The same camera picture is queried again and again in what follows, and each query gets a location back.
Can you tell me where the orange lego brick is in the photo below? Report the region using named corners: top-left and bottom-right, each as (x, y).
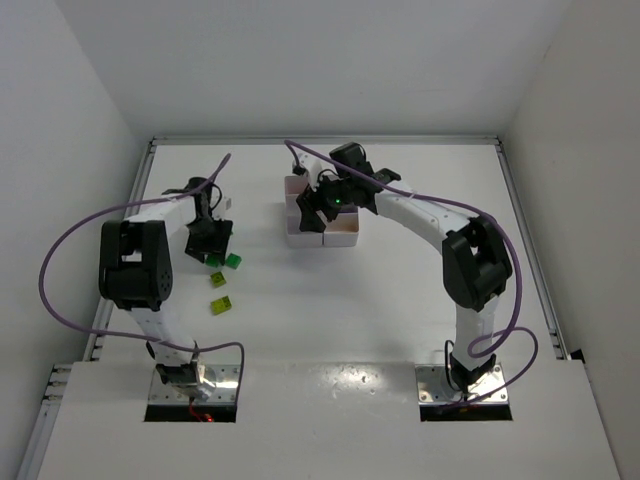
top-left (325, 226), bottom-right (359, 235)

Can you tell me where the yellow-green lego brick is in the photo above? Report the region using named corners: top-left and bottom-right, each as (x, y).
top-left (210, 271), bottom-right (227, 288)

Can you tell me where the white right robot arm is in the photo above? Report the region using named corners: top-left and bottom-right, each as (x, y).
top-left (292, 142), bottom-right (513, 393)

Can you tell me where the metal base plate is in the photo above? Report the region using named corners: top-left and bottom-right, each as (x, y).
top-left (148, 364), bottom-right (240, 407)
top-left (415, 363), bottom-right (510, 406)

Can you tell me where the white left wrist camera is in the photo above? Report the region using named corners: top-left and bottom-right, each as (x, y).
top-left (211, 195), bottom-right (232, 220)

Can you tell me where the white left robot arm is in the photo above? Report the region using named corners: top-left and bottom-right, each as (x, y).
top-left (99, 177), bottom-right (233, 397)

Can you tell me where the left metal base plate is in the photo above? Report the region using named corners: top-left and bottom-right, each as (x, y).
top-left (148, 364), bottom-right (240, 407)

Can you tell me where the green and yellow lego stack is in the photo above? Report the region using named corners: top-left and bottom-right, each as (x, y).
top-left (210, 296), bottom-right (232, 316)

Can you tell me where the white divided storage box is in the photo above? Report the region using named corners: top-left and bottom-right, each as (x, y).
top-left (284, 175), bottom-right (360, 248)

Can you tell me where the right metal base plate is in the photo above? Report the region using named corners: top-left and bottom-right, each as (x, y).
top-left (415, 363), bottom-right (510, 406)

